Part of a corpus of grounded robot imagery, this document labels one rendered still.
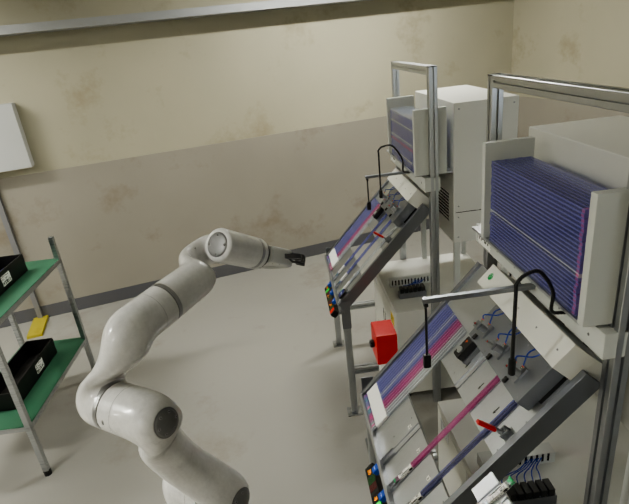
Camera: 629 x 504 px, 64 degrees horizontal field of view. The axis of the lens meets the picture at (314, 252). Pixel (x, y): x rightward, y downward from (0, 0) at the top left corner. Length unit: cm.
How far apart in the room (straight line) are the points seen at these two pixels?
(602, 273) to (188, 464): 100
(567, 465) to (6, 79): 444
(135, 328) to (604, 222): 98
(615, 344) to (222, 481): 96
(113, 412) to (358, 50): 441
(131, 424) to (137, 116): 385
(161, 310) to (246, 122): 384
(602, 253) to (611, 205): 11
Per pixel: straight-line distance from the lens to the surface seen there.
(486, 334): 164
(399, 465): 180
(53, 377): 354
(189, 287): 110
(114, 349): 103
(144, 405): 103
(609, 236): 125
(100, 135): 472
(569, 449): 214
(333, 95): 500
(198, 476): 127
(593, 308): 131
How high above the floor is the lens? 206
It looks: 23 degrees down
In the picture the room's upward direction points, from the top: 7 degrees counter-clockwise
